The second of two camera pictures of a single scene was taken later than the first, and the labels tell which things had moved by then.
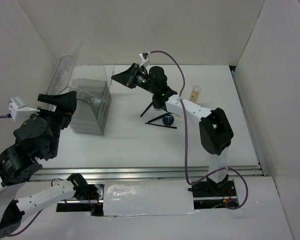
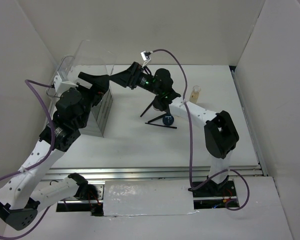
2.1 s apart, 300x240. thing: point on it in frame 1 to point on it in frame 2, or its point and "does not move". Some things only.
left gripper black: (67, 105) to (100, 85)
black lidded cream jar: (158, 106) does not move
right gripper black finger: (124, 77) does not move
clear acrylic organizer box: (88, 70) does not move
